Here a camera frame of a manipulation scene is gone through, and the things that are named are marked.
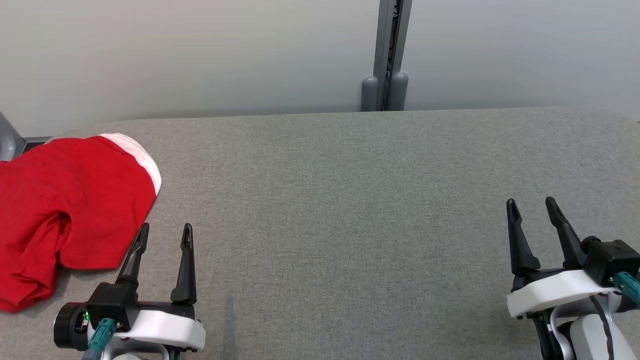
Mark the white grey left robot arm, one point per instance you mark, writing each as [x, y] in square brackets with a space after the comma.
[130, 356]

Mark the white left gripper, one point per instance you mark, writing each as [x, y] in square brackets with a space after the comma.
[165, 327]

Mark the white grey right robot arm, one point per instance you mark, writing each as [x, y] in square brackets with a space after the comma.
[590, 335]

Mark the red shorts white waistband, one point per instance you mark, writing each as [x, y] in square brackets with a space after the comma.
[90, 200]

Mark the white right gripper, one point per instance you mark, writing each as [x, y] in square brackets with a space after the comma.
[550, 290]

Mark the grey partition post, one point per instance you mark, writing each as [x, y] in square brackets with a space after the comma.
[385, 50]

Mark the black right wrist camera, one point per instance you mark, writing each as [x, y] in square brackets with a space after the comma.
[612, 260]

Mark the grey partition leg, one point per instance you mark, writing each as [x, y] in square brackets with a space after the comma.
[7, 140]

